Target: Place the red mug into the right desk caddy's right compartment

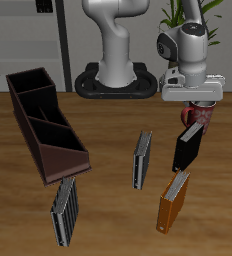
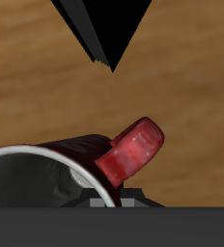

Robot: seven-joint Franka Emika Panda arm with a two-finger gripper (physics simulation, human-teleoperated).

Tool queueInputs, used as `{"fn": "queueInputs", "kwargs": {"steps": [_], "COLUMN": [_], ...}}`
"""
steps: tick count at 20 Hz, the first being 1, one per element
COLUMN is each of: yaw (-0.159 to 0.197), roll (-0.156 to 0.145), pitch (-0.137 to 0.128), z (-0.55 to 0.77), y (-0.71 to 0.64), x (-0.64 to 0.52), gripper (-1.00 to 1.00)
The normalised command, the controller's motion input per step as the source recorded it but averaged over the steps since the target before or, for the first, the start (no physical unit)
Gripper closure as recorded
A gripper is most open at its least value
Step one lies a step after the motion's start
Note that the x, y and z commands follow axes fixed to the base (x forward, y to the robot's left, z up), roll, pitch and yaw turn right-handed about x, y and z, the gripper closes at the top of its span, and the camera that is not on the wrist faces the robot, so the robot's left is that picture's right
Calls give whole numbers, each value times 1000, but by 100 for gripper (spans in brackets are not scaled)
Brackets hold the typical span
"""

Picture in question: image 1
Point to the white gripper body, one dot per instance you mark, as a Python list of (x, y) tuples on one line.
[(191, 91)]

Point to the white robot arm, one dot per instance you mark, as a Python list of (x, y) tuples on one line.
[(116, 50)]

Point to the red patterned mug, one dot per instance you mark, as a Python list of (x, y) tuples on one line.
[(201, 115)]

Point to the dark brown desk caddy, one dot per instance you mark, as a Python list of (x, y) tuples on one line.
[(48, 133)]

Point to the black book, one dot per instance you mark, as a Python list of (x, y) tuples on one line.
[(188, 148)]

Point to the green pot plant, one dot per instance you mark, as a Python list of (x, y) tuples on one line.
[(174, 16)]

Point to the grey striped book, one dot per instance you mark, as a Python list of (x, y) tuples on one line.
[(142, 160), (65, 211)]

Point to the orange book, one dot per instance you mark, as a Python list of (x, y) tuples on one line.
[(173, 203)]

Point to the grey shelf unit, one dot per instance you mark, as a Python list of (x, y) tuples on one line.
[(28, 40)]

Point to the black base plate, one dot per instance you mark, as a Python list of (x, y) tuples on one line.
[(88, 87)]

